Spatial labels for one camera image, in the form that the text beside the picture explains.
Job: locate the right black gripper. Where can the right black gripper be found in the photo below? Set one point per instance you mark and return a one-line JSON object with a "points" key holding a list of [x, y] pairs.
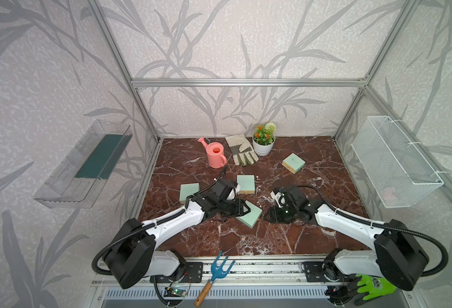
{"points": [[273, 215]]}

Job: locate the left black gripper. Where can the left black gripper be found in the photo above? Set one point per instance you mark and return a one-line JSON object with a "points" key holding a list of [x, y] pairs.
{"points": [[239, 205]]}

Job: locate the mint drawer jewelry box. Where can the mint drawer jewelry box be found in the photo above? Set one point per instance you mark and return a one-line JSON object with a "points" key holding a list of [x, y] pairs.
{"points": [[252, 217]]}

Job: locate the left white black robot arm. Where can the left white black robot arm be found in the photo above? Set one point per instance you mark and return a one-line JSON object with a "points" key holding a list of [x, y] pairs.
{"points": [[134, 252]]}

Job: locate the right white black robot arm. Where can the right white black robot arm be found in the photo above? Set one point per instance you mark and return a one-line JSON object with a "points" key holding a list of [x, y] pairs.
{"points": [[394, 252]]}

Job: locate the pink watering can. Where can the pink watering can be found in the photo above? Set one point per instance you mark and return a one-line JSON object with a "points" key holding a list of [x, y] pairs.
{"points": [[215, 153]]}

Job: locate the grey work gloves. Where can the grey work gloves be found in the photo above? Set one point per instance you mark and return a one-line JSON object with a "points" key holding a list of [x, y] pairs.
{"points": [[242, 150]]}

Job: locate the potted plant white pot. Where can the potted plant white pot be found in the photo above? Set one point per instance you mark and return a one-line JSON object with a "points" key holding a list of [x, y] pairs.
{"points": [[264, 138]]}

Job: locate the green black garden glove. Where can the green black garden glove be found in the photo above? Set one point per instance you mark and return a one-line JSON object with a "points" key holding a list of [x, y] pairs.
{"points": [[364, 289]]}

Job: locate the small circuit board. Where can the small circuit board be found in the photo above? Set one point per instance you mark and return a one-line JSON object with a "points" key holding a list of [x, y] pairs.
{"points": [[175, 292]]}

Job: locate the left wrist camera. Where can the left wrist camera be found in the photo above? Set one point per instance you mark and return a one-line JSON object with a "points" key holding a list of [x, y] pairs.
{"points": [[233, 193]]}

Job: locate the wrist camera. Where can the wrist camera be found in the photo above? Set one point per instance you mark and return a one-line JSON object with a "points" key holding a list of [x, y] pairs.
{"points": [[233, 193], [279, 198]]}

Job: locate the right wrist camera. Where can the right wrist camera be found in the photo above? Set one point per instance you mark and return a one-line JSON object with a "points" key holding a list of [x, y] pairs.
{"points": [[279, 198]]}

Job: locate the blue garden fork wooden handle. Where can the blue garden fork wooden handle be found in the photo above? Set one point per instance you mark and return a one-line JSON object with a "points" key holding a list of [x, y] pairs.
{"points": [[217, 272]]}

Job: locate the white wire mesh basket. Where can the white wire mesh basket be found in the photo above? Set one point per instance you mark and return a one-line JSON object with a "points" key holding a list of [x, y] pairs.
{"points": [[399, 172]]}

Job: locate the clear plastic wall shelf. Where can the clear plastic wall shelf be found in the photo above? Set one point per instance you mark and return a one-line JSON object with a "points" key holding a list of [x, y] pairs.
{"points": [[80, 178]]}

